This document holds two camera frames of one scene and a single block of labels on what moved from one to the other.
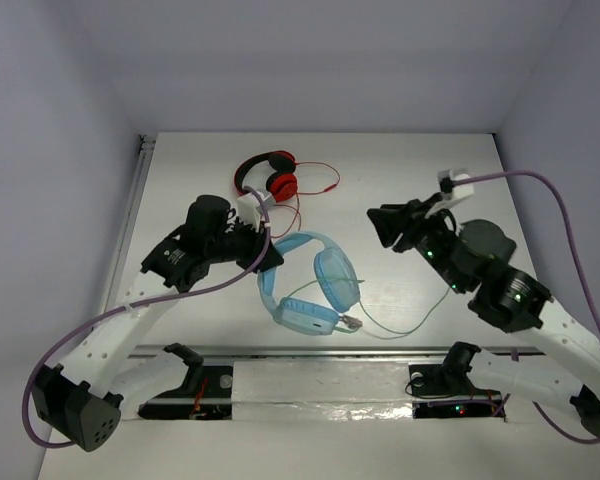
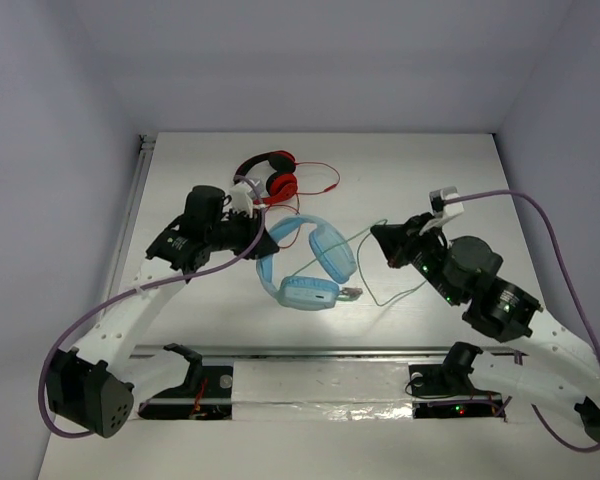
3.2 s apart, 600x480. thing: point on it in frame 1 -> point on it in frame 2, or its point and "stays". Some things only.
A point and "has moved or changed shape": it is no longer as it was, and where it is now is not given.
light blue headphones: x=336 y=283 has moved or changed shape
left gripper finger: x=271 y=259 -> x=265 y=246
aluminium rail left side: x=141 y=171 stays
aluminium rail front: x=158 y=353 stays
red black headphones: x=282 y=183 stays
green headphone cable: x=353 y=324 -> x=357 y=266
